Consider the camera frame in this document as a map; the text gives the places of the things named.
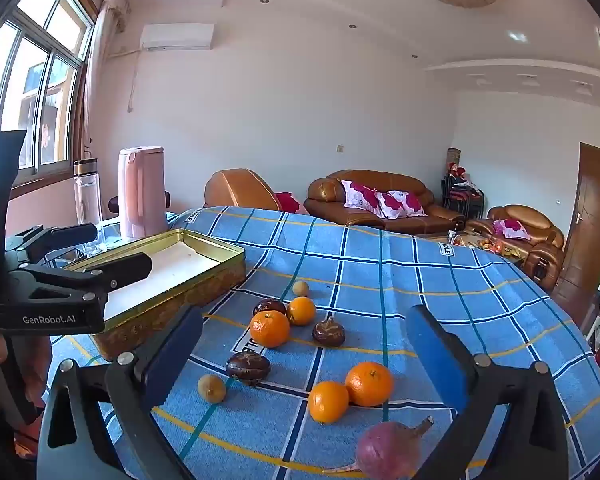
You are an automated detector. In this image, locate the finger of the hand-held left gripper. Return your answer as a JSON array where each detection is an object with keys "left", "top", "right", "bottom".
[
  {"left": 5, "top": 222, "right": 99, "bottom": 267},
  {"left": 10, "top": 252, "right": 153, "bottom": 303}
]

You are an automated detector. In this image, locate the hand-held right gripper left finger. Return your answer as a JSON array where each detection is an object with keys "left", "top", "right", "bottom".
[{"left": 39, "top": 305, "right": 204, "bottom": 480}]

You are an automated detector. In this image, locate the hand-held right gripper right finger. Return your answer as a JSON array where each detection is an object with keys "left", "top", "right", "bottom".
[{"left": 405, "top": 304, "right": 571, "bottom": 480}]

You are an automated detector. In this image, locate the gold rectangular tin box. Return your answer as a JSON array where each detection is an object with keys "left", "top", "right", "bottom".
[{"left": 62, "top": 228, "right": 247, "bottom": 361}]

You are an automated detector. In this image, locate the dark brown water chestnut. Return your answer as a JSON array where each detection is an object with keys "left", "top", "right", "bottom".
[
  {"left": 253, "top": 299, "right": 287, "bottom": 317},
  {"left": 225, "top": 351, "right": 272, "bottom": 387},
  {"left": 312, "top": 316, "right": 346, "bottom": 347}
]

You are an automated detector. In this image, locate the large mandarin orange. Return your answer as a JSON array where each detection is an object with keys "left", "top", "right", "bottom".
[{"left": 249, "top": 310, "right": 291, "bottom": 349}]

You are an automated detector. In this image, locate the purple turnip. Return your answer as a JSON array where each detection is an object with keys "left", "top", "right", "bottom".
[{"left": 325, "top": 416, "right": 435, "bottom": 480}]

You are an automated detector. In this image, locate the clear water bottle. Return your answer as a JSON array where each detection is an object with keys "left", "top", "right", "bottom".
[{"left": 73, "top": 158, "right": 102, "bottom": 226}]

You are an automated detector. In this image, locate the pink electric kettle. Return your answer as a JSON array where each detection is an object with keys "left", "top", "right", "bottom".
[{"left": 118, "top": 146, "right": 168, "bottom": 239}]

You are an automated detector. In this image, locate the blue plaid cloth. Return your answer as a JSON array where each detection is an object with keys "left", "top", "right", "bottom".
[{"left": 45, "top": 206, "right": 600, "bottom": 480}]

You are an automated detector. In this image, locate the coffee table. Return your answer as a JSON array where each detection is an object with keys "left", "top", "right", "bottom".
[{"left": 420, "top": 230, "right": 531, "bottom": 261}]

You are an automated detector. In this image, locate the red floral white pillow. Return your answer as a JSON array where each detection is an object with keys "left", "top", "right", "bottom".
[
  {"left": 375, "top": 190, "right": 427, "bottom": 219},
  {"left": 341, "top": 180, "right": 381, "bottom": 211},
  {"left": 492, "top": 218, "right": 531, "bottom": 240}
]

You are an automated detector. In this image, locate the brown leather armchair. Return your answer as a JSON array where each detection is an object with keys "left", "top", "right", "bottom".
[
  {"left": 467, "top": 205, "right": 565, "bottom": 291},
  {"left": 204, "top": 169, "right": 283, "bottom": 211}
]

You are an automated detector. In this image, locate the window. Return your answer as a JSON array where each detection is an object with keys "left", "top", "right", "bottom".
[{"left": 0, "top": 0, "right": 98, "bottom": 188}]

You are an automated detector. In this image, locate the stack of dark chairs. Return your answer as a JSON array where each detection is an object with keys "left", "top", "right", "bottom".
[{"left": 441, "top": 172, "right": 485, "bottom": 213}]

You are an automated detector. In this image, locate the brown leather sofa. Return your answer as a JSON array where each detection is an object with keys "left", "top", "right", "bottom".
[{"left": 307, "top": 170, "right": 466, "bottom": 233}]

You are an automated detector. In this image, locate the brown wooden door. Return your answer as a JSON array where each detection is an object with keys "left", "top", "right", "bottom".
[{"left": 552, "top": 142, "right": 600, "bottom": 318}]

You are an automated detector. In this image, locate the white air conditioner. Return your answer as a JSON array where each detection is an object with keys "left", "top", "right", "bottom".
[{"left": 140, "top": 23, "right": 216, "bottom": 52}]

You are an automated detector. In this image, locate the beige curtain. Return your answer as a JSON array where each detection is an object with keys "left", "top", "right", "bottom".
[{"left": 77, "top": 0, "right": 131, "bottom": 161}]

